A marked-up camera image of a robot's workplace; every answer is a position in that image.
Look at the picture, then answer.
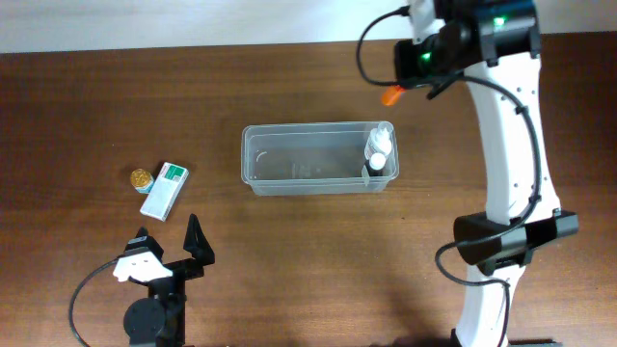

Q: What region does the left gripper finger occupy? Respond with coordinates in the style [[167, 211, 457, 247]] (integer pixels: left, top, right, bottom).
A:
[[183, 214, 215, 265], [123, 227, 164, 261]]

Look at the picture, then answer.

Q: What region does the small jar gold lid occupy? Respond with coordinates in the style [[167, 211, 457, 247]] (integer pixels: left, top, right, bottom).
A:
[[130, 169, 154, 194]]

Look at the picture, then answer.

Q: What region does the orange tube white cap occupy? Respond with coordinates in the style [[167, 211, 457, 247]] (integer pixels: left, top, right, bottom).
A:
[[381, 85, 406, 107]]

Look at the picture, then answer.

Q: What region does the white spray bottle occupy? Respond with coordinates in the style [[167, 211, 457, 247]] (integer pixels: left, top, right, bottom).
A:
[[364, 121, 393, 160]]

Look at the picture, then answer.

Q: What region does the dark bottle white cap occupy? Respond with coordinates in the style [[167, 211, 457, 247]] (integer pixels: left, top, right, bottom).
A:
[[362, 152, 387, 186]]

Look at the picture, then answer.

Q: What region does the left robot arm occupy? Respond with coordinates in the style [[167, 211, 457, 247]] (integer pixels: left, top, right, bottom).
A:
[[114, 214, 215, 347]]

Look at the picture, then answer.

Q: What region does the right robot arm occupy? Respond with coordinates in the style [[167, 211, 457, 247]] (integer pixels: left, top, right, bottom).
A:
[[395, 1, 578, 346]]

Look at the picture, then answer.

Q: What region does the clear plastic container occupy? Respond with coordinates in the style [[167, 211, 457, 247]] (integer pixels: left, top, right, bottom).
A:
[[241, 121, 399, 196]]

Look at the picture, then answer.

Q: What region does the white green medicine box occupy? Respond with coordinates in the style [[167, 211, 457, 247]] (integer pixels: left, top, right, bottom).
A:
[[140, 162, 189, 222]]

